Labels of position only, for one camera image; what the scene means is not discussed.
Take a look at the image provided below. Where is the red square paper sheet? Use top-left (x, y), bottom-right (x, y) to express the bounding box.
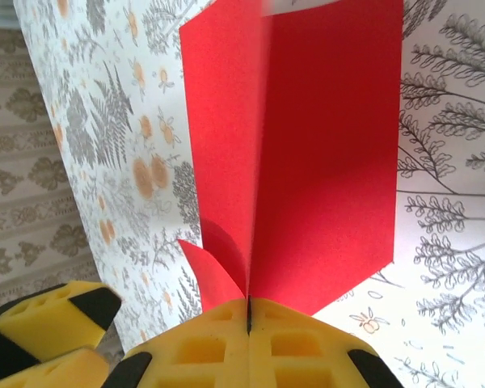
top-left (176, 0), bottom-right (404, 317)

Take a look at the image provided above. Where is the floral patterned table cover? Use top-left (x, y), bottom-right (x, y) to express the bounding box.
top-left (11, 0), bottom-right (485, 388)

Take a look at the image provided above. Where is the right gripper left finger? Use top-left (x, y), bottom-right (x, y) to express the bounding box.
top-left (104, 297), bottom-right (250, 388)

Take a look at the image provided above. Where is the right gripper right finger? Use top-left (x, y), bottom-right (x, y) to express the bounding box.
top-left (249, 297), bottom-right (401, 388)

